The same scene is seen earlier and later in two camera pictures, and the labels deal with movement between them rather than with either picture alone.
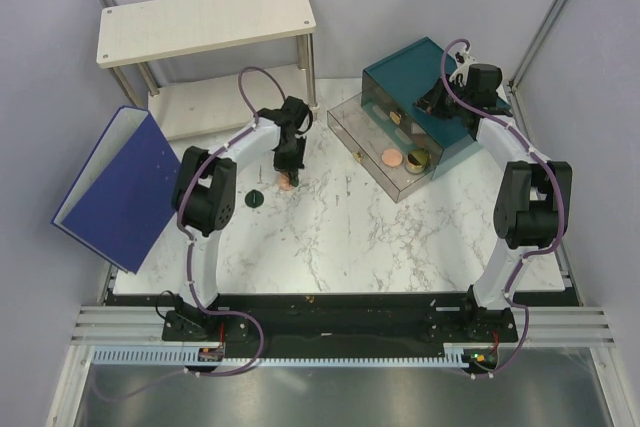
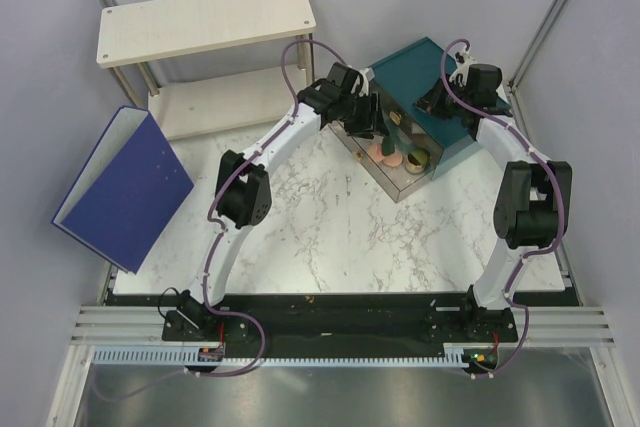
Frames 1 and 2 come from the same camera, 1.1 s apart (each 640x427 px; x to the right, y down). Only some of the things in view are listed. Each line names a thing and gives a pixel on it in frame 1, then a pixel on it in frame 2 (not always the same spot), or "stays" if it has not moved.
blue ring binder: [122, 198] stays
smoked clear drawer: [380, 104] stays
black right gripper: [431, 100] stays
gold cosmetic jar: [417, 160] stays
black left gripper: [283, 166] -> [372, 124]
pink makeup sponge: [284, 183] -> [375, 153]
